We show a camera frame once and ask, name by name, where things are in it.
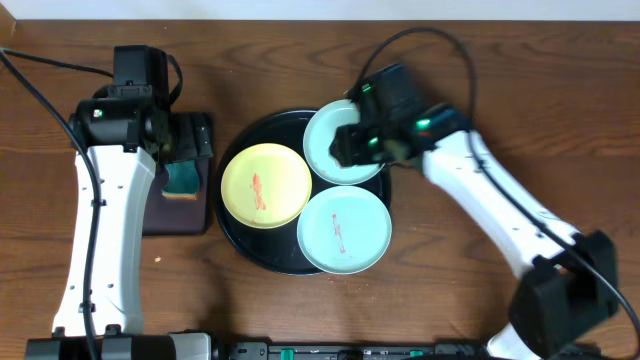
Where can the light green plate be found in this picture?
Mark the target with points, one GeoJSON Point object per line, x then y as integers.
{"type": "Point", "coordinates": [319, 134]}
{"type": "Point", "coordinates": [344, 230]}

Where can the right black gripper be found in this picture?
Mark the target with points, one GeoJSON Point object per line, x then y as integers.
{"type": "Point", "coordinates": [345, 139]}

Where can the green sponge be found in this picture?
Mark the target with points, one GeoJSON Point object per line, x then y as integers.
{"type": "Point", "coordinates": [183, 181]}

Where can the lower light green plate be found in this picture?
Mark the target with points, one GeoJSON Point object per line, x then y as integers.
{"type": "Point", "coordinates": [344, 230]}

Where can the rectangular dark brown tray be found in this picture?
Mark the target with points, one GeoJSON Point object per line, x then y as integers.
{"type": "Point", "coordinates": [165, 216]}

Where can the upper light green plate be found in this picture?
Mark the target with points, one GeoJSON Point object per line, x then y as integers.
{"type": "Point", "coordinates": [319, 134]}

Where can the yellow plate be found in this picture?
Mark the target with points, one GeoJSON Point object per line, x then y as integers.
{"type": "Point", "coordinates": [266, 186]}

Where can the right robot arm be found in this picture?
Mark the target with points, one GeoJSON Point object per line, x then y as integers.
{"type": "Point", "coordinates": [563, 274]}

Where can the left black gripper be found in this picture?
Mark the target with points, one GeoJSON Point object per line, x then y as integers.
{"type": "Point", "coordinates": [197, 136]}

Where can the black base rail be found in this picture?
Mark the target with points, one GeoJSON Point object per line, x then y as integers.
{"type": "Point", "coordinates": [265, 351]}

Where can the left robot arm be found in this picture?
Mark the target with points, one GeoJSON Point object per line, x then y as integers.
{"type": "Point", "coordinates": [125, 142]}

